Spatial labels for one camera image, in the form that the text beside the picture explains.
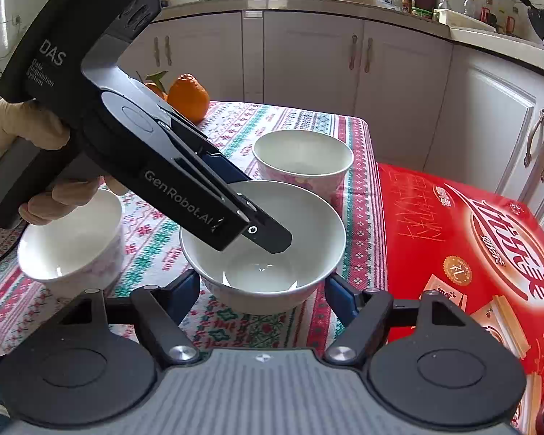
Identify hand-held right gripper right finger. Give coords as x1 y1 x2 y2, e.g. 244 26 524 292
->
323 272 475 368

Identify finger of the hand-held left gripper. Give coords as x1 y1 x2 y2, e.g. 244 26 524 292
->
229 185 293 255
163 105 255 187

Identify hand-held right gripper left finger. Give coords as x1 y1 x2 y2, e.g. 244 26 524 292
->
57 268 203 369

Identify white floral bowl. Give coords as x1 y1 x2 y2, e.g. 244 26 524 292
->
17 188 127 300
180 180 346 315
253 129 354 204

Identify person's left hand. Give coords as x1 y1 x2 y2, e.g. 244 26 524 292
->
0 86 128 226

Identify patterned tablecloth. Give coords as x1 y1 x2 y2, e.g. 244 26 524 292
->
0 100 388 360

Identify orange with green leaves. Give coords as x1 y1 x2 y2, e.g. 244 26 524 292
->
136 70 170 101

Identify bumpy orange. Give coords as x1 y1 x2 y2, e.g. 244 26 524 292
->
167 73 210 124

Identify red printed box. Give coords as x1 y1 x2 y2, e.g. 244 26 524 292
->
377 162 544 435

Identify white kitchen cabinets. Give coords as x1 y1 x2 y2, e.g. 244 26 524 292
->
118 9 544 236

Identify white tray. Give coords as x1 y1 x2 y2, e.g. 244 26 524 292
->
437 8 498 33

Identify black cable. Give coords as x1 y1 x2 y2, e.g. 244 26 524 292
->
0 224 30 275

